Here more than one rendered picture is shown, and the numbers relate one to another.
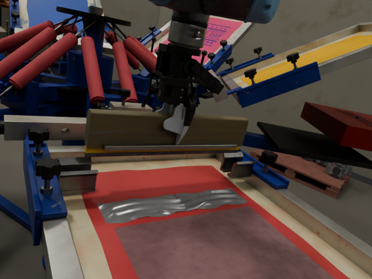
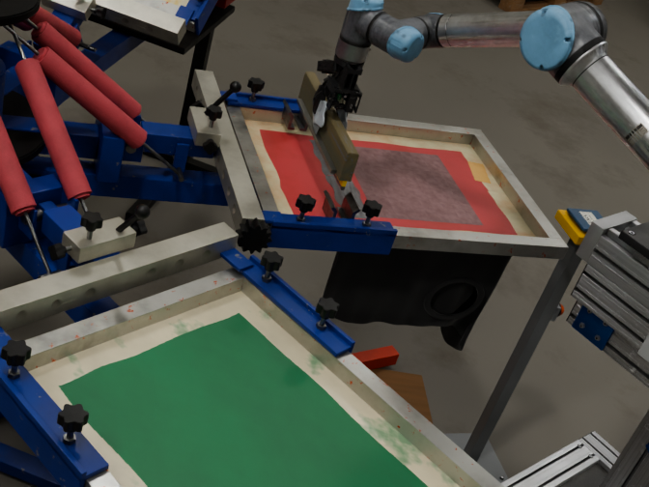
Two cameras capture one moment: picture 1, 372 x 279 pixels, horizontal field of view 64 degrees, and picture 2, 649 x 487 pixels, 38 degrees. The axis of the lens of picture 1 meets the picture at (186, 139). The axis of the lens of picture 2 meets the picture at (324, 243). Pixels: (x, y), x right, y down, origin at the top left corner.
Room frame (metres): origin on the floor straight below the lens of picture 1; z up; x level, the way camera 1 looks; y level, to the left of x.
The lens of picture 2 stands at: (0.26, 2.06, 2.11)
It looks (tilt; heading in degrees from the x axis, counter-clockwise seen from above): 33 degrees down; 279
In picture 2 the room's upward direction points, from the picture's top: 18 degrees clockwise
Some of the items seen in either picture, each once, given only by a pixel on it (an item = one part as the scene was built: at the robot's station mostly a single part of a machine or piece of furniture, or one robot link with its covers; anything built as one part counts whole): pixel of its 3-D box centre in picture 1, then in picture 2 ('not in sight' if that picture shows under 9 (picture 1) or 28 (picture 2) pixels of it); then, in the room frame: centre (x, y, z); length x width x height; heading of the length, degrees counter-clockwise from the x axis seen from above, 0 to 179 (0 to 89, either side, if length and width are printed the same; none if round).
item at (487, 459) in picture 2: not in sight; (522, 352); (-0.05, -0.31, 0.48); 0.22 x 0.22 x 0.96; 34
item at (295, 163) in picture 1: (301, 160); not in sight; (3.53, -1.47, 0.15); 1.11 x 0.75 x 0.30; 58
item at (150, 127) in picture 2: not in sight; (177, 139); (0.95, 0.22, 1.02); 0.17 x 0.06 x 0.05; 34
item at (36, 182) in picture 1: (41, 182); (330, 232); (0.53, 0.27, 0.98); 0.30 x 0.05 x 0.07; 34
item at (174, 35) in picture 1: (187, 36); (352, 49); (0.65, 0.04, 1.31); 0.08 x 0.08 x 0.05
